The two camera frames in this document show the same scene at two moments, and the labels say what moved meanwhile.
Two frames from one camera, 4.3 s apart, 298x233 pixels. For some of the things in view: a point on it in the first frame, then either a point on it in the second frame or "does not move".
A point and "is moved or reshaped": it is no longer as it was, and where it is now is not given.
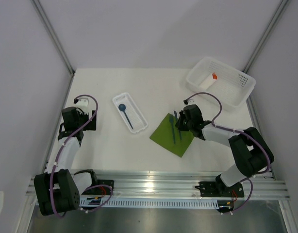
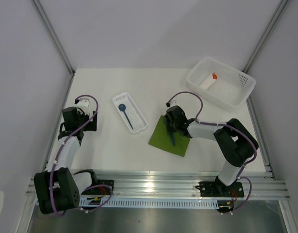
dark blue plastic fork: x=171 y=121 is moved or reshaped
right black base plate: x=220 y=190 does not move
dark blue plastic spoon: x=122 y=107 does not move
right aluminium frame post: x=265 y=37 does not move
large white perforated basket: x=212 y=75 does not move
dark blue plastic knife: x=177 y=120 is moved or reshaped
